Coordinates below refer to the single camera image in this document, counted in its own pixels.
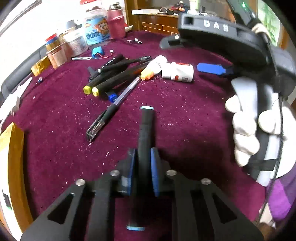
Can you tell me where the white pill bottle red label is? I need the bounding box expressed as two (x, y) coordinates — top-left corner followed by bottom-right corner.
(161, 62), (194, 83)

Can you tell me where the black marker light blue cap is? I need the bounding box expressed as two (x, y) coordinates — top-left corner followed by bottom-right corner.
(126, 105), (154, 231)

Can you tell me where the clear black gel pen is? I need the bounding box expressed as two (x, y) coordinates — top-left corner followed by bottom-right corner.
(86, 76), (141, 143)

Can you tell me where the white glue bottle orange cap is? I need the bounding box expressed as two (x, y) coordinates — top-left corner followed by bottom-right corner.
(140, 55), (168, 80)

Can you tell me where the black marker yellow cap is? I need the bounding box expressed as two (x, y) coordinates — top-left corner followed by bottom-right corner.
(92, 61), (150, 97)
(83, 60), (130, 95)

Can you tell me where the right white gloved hand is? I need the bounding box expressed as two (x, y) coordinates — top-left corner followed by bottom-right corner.
(225, 77), (295, 187)

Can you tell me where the wooden brick pattern cabinet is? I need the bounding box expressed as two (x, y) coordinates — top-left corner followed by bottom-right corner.
(138, 14), (179, 35)

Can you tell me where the metal nail clipper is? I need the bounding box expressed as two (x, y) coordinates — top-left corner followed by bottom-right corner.
(126, 38), (142, 44)

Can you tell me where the pink insulated bottle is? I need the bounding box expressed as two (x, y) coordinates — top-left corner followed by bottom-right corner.
(107, 2), (125, 39)

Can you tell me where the yellow taped white tray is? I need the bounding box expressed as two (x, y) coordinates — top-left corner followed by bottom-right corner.
(1, 123), (33, 240)

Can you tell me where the blue battery pack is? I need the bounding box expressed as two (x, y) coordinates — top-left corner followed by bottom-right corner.
(92, 46), (104, 58)

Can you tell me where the blue label plastic jar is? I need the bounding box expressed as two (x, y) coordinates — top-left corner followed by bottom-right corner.
(84, 9), (110, 46)

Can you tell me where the white papers stack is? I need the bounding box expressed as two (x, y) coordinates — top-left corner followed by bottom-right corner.
(1, 77), (32, 128)

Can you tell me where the yellow tape roll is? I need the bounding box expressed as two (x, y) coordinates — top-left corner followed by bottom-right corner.
(31, 56), (51, 76)

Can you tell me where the orange contents jar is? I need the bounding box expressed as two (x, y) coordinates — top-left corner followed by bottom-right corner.
(46, 43), (68, 69)

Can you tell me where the black leather sofa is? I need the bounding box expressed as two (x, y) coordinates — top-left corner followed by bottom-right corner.
(1, 45), (46, 101)

